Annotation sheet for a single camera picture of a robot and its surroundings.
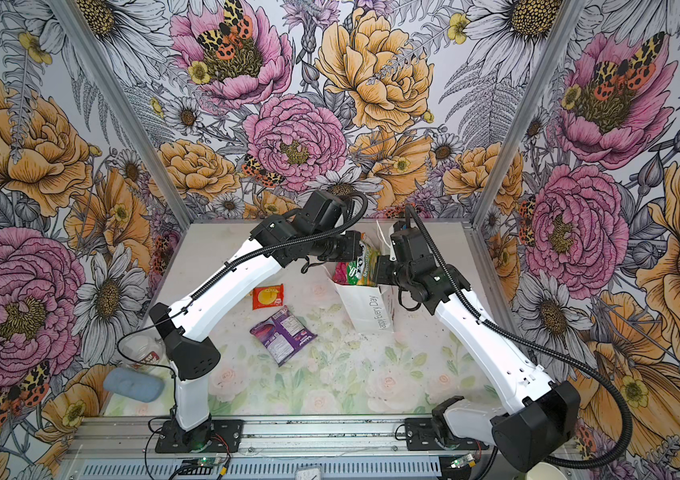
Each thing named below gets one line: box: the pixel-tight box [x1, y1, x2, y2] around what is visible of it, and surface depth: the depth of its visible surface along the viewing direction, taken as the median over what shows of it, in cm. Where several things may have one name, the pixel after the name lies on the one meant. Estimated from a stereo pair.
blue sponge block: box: [104, 368, 165, 402], surface depth 81 cm
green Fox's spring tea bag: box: [348, 241, 380, 286], surface depth 74 cm
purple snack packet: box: [250, 305, 318, 367], surface depth 91 cm
